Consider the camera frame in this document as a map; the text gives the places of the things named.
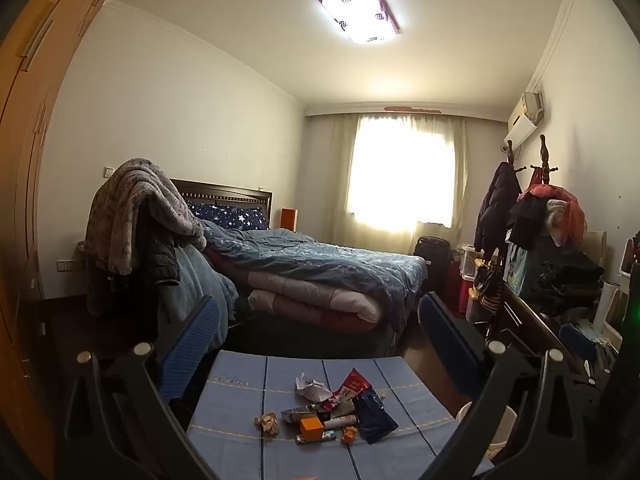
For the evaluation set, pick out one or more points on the bed with dark headboard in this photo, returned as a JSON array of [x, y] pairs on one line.
[[264, 333]]

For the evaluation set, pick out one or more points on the colourful candy wrapper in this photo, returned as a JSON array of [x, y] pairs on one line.
[[318, 437]]

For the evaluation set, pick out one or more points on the black hanging coat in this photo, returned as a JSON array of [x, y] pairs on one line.
[[494, 214]]

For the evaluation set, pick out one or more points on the black cigarette pack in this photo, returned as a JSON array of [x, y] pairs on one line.
[[295, 415]]

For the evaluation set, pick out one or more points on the blue patterned duvet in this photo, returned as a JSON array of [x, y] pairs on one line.
[[392, 279]]

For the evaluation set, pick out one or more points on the ceiling lamp with red frame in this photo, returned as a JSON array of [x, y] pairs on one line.
[[363, 21]]

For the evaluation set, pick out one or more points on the orange bedside box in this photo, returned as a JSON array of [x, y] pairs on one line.
[[288, 219]]

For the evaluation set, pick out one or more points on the dark wooden cabinet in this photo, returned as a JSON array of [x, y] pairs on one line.
[[517, 323]]

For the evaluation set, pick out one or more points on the black suitcase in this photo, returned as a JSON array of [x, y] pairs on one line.
[[435, 251]]

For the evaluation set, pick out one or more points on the blue striped table cloth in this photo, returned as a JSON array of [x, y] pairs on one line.
[[240, 387]]

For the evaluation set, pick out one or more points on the white paper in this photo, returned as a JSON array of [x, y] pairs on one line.
[[311, 389]]

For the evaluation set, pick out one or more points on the red snack wrapper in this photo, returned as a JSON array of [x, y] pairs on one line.
[[354, 384]]

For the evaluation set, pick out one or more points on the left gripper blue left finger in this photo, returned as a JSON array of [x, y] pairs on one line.
[[182, 353]]

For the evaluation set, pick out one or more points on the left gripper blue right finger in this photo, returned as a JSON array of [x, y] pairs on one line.
[[457, 344]]

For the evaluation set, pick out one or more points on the light blue fleece blanket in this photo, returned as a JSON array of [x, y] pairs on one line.
[[199, 279]]

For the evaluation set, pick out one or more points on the white wall air conditioner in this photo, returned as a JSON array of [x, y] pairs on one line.
[[524, 120]]

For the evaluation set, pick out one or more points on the orange wooden wardrobe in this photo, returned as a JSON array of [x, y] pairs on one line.
[[37, 45]]

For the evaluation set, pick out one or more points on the grey fuzzy blanket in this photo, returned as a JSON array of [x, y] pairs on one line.
[[114, 210]]

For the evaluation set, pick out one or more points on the star patterned blue pillow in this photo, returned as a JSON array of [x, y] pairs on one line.
[[231, 217]]

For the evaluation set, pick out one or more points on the pink and red quilt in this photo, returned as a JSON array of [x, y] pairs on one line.
[[331, 308]]

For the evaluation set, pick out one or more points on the small orange wrapper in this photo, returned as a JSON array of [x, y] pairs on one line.
[[349, 435]]

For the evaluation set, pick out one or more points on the pink capped floral tube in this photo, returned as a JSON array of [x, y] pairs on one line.
[[340, 422]]

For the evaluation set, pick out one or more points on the pile of clothes on rack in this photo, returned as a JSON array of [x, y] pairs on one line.
[[546, 209]]

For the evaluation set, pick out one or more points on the white plastic basket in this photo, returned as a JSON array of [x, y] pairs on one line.
[[470, 261]]

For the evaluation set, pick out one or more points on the black jacket on chair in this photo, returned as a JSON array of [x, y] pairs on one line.
[[155, 250]]

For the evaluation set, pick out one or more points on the pink storage box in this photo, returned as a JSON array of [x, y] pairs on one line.
[[457, 290]]

